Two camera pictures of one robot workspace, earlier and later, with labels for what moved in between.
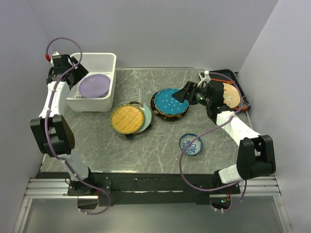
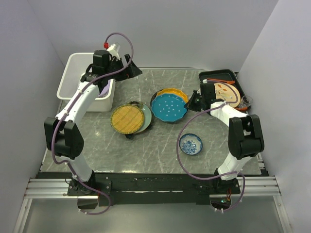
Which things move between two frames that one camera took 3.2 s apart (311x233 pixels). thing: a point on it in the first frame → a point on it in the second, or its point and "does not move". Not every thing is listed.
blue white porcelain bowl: x=194 y=148 does not move
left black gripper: x=80 y=72 → x=131 y=71
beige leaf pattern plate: x=231 y=95 does not move
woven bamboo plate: x=127 y=119 does not move
